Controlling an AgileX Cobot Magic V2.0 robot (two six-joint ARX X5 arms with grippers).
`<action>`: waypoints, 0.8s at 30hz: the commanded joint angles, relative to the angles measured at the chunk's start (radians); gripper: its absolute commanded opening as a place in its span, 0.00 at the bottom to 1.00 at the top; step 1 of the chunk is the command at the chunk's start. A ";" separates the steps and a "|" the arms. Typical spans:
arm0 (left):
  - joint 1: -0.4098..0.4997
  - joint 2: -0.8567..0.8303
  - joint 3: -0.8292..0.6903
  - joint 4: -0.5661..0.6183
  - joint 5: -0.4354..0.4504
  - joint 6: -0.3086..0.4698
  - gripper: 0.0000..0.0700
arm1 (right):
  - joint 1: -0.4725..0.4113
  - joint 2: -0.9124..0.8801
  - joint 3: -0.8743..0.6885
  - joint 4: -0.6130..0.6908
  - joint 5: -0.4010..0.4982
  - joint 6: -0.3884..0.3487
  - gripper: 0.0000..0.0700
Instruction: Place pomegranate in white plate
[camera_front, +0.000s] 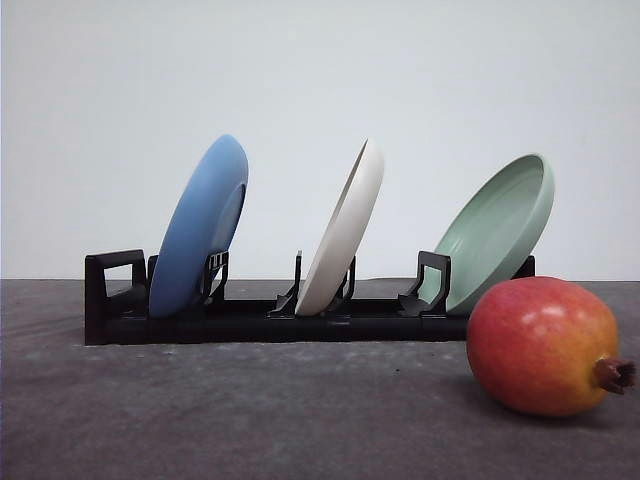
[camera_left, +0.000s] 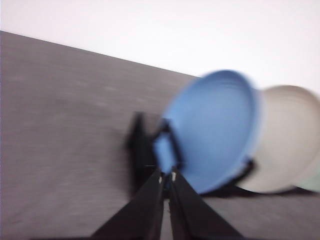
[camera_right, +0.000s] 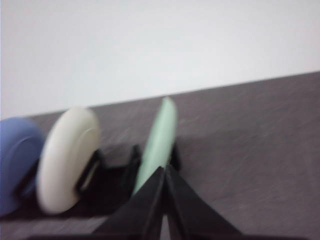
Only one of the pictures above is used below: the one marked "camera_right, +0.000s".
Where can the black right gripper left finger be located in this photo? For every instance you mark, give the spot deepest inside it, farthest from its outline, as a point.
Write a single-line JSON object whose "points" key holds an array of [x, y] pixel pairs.
{"points": [[140, 216]]}

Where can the black dish rack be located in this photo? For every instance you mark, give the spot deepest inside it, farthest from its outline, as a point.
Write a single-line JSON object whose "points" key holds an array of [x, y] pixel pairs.
{"points": [[102, 189]]}

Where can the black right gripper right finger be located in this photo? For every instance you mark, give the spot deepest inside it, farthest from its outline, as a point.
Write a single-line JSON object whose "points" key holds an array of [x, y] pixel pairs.
{"points": [[190, 216]]}

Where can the green plate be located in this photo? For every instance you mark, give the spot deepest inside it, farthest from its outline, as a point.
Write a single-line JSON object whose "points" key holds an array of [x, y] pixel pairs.
{"points": [[160, 144]]}

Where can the white plate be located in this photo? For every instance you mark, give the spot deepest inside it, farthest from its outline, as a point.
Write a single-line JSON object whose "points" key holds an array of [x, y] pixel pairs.
{"points": [[68, 144]]}

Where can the blue plate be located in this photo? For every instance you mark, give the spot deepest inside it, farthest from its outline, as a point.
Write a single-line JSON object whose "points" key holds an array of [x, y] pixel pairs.
{"points": [[21, 143]]}

